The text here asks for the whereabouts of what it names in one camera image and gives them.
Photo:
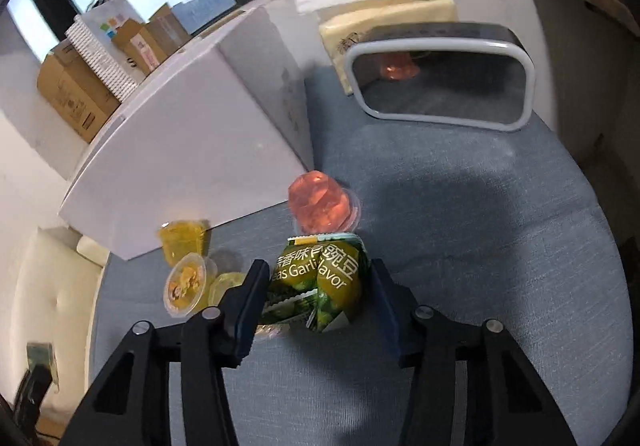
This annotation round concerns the orange fruit jelly cup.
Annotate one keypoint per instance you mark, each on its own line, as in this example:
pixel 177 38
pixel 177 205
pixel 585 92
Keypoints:
pixel 185 283

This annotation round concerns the white rectangular box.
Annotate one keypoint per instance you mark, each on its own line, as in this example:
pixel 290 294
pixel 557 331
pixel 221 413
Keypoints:
pixel 190 151

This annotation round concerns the small cardboard box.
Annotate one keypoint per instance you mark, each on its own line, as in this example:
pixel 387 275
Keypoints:
pixel 150 41

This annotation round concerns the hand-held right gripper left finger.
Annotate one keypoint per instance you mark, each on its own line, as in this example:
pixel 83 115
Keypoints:
pixel 245 321

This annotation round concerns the white dotted paper bag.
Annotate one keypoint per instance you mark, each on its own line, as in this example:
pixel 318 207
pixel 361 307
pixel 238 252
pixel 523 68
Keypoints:
pixel 105 46

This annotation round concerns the grey-blue tablecloth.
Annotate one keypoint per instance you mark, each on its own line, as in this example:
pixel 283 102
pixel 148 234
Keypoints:
pixel 475 226

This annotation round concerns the cream tissue pack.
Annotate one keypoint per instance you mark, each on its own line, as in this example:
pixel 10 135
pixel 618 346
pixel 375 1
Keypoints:
pixel 380 14

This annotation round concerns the large cardboard box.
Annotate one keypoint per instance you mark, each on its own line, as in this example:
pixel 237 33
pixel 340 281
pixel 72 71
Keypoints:
pixel 70 91

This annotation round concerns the red jelly cup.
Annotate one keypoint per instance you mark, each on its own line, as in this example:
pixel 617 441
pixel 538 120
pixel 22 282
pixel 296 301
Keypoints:
pixel 320 206

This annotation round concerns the small green pea packet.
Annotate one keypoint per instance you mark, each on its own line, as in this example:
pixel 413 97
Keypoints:
pixel 320 281

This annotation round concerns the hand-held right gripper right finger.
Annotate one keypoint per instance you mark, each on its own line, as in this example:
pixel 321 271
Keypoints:
pixel 395 321

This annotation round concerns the pale yellow jelly cup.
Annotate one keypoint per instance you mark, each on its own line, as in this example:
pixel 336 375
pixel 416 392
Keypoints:
pixel 225 286

